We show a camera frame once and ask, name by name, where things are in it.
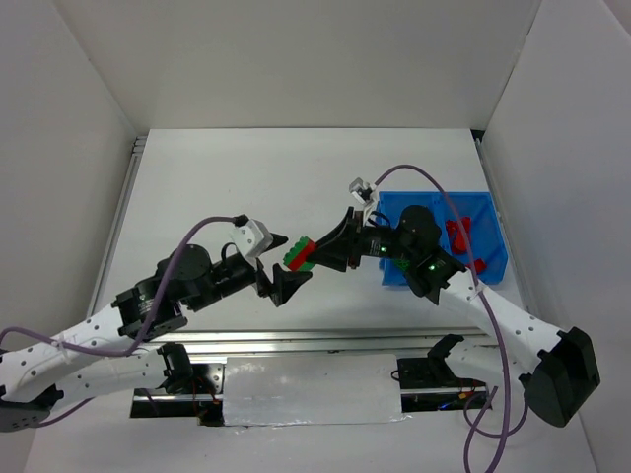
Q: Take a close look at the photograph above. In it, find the green red layered lego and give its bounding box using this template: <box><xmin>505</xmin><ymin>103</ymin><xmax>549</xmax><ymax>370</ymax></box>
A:
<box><xmin>283</xmin><ymin>236</ymin><xmax>316</xmax><ymax>272</ymax></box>

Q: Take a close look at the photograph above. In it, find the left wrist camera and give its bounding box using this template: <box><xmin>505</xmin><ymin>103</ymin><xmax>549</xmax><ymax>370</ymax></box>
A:
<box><xmin>230</xmin><ymin>219</ymin><xmax>273</xmax><ymax>263</ymax></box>

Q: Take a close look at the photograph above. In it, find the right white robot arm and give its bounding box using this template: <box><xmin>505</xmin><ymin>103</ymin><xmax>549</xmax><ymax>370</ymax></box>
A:
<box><xmin>308</xmin><ymin>205</ymin><xmax>600</xmax><ymax>428</ymax></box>

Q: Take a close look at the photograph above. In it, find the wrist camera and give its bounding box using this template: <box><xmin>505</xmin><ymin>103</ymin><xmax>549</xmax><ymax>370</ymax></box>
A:
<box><xmin>349</xmin><ymin>177</ymin><xmax>379</xmax><ymax>223</ymax></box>
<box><xmin>230</xmin><ymin>219</ymin><xmax>273</xmax><ymax>263</ymax></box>

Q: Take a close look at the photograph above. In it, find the blue plastic divided bin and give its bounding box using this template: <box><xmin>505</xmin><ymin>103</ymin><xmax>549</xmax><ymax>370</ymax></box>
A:
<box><xmin>376</xmin><ymin>191</ymin><xmax>508</xmax><ymax>286</ymax></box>

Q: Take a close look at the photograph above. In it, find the green lego in bin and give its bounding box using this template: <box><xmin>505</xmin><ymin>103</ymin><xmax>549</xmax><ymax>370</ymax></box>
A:
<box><xmin>393</xmin><ymin>258</ymin><xmax>412</xmax><ymax>272</ymax></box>

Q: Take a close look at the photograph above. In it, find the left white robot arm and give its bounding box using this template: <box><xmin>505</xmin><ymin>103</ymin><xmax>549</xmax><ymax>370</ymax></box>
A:
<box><xmin>1</xmin><ymin>244</ymin><xmax>312</xmax><ymax>433</ymax></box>

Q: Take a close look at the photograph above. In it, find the red arch lego piece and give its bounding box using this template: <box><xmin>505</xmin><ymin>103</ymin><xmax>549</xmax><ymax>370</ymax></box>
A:
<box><xmin>446</xmin><ymin>217</ymin><xmax>471</xmax><ymax>237</ymax></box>

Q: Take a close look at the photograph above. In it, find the red flower lego piece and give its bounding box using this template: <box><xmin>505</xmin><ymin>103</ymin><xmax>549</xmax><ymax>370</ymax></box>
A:
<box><xmin>452</xmin><ymin>231</ymin><xmax>467</xmax><ymax>254</ymax></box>

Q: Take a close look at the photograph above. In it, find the red lego brick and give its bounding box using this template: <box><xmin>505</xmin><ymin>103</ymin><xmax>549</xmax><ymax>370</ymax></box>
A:
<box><xmin>465</xmin><ymin>258</ymin><xmax>487</xmax><ymax>274</ymax></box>

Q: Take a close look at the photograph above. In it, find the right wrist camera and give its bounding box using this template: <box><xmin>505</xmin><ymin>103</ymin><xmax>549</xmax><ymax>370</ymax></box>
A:
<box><xmin>349</xmin><ymin>177</ymin><xmax>379</xmax><ymax>223</ymax></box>

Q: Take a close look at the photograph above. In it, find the silver tape cover plate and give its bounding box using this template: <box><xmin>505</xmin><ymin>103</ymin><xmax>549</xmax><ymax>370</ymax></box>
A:
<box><xmin>223</xmin><ymin>354</ymin><xmax>403</xmax><ymax>427</ymax></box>

